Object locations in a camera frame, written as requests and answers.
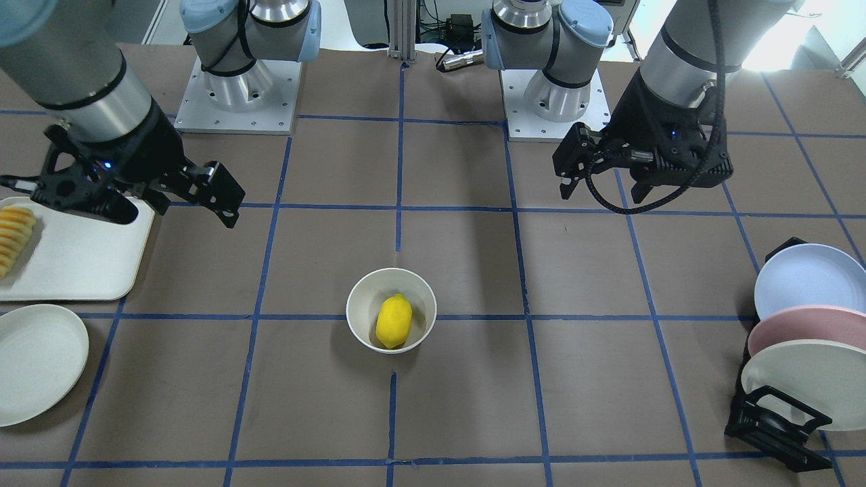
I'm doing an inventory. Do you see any cream round plate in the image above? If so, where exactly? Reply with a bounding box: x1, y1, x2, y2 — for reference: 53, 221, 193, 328
1, 303, 90, 427

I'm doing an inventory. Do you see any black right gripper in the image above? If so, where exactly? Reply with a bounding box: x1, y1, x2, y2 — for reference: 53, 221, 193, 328
30, 101, 246, 229

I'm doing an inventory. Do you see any black dish rack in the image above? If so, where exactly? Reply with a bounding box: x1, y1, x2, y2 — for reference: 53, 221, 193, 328
724, 237, 834, 473

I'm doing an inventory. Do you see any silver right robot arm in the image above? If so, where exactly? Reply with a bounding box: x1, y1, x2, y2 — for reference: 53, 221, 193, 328
2, 1, 322, 228

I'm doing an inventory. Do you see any yellow lemon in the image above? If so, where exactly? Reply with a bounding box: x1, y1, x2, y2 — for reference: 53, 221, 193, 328
375, 293, 413, 349

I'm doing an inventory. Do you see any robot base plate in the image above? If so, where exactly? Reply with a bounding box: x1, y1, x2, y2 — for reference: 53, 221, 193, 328
500, 69, 610, 143
174, 60, 305, 135

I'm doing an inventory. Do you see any black braided cable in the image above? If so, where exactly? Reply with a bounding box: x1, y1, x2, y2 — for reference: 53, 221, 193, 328
585, 0, 728, 215

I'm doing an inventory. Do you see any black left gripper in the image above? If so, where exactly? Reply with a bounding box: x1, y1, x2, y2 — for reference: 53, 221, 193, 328
551, 73, 733, 203

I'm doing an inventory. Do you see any white bowl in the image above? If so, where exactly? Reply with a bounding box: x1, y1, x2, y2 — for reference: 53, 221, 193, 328
346, 268, 437, 354

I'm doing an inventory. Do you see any pink plate in rack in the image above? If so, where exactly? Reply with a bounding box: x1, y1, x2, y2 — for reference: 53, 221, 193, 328
746, 305, 865, 355

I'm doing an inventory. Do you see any blue plate in rack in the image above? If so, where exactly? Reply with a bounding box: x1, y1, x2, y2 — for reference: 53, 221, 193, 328
754, 243, 865, 319

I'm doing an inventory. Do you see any sliced yellow food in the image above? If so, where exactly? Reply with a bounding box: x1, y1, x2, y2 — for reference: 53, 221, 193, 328
1, 206, 37, 279

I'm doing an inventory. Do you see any cream plate in rack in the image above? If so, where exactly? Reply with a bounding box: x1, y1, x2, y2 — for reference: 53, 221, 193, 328
740, 340, 865, 432

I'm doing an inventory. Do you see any white rectangular tray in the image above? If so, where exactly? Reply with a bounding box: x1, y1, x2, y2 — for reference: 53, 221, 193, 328
1, 197, 156, 302

